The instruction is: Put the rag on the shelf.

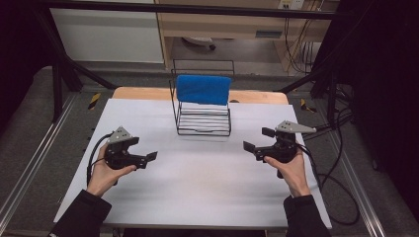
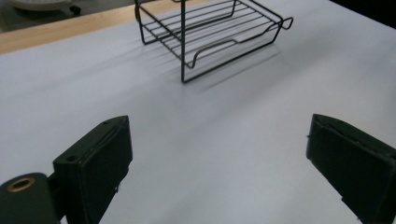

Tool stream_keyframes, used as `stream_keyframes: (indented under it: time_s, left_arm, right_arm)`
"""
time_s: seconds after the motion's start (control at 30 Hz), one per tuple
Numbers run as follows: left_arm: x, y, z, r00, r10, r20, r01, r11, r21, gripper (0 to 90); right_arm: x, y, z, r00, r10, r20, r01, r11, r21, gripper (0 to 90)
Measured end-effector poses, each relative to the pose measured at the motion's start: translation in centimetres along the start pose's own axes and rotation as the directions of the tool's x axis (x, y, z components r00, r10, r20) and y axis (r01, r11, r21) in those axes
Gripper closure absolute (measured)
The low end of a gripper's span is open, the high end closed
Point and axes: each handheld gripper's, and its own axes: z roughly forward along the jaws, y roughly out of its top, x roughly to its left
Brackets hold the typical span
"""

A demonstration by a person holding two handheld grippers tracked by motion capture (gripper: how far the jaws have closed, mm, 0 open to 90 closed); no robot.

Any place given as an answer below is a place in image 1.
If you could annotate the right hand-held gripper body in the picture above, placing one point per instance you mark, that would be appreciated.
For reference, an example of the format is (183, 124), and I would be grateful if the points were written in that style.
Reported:
(281, 148)

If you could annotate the yellow black floor tape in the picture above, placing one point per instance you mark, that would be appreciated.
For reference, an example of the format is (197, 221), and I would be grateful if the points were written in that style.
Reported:
(307, 106)
(94, 101)

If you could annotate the person's left hand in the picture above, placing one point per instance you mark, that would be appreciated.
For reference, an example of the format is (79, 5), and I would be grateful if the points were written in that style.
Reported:
(102, 177)

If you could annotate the person's right hand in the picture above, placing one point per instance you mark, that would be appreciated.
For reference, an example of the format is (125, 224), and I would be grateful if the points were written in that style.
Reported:
(293, 174)

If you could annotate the black metal frame bar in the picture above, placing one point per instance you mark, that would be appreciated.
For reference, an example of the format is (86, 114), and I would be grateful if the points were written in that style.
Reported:
(197, 10)

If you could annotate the white wall outlet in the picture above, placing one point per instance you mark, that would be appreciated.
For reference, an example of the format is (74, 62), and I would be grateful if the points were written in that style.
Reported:
(291, 4)

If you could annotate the blue microfibre towel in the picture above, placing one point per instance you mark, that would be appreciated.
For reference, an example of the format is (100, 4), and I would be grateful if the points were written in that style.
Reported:
(202, 89)

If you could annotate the white table cover sheet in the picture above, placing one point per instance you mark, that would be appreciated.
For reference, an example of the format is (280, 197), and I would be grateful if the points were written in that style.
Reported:
(197, 184)

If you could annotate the white cabinet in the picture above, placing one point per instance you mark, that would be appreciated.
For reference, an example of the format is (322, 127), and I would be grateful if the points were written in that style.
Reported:
(105, 36)

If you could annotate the wooden table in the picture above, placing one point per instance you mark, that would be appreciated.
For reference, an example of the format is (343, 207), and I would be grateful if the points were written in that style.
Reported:
(138, 94)

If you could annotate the aluminium floor rail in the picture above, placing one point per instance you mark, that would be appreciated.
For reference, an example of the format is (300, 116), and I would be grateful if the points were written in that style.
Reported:
(33, 158)
(359, 187)

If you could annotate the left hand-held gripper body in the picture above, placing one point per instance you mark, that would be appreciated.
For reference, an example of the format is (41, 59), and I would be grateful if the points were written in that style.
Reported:
(120, 154)

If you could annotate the light wooden desk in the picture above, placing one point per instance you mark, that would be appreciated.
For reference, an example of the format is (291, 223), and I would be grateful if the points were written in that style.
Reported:
(224, 24)

